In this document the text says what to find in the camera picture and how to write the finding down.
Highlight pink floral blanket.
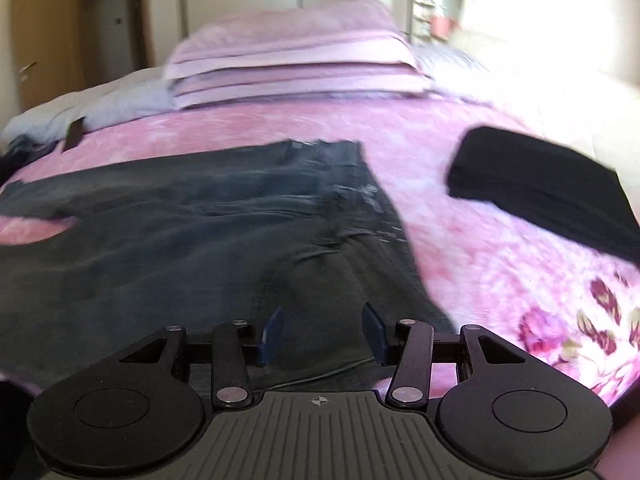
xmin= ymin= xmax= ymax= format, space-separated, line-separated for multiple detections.
xmin=17 ymin=99 xmax=639 ymax=402

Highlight dark grey jeans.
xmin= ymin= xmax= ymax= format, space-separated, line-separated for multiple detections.
xmin=1 ymin=141 xmax=452 ymax=388

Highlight light blue striped sheet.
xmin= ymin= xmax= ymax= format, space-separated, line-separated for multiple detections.
xmin=1 ymin=67 xmax=176 ymax=144

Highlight folded lilac quilt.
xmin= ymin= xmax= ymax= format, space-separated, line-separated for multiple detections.
xmin=164 ymin=0 xmax=428 ymax=110

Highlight wooden door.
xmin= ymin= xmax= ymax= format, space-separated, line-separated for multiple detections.
xmin=11 ymin=0 xmax=85 ymax=110

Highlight black phone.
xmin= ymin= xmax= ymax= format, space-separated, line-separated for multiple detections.
xmin=62 ymin=117 xmax=85 ymax=152

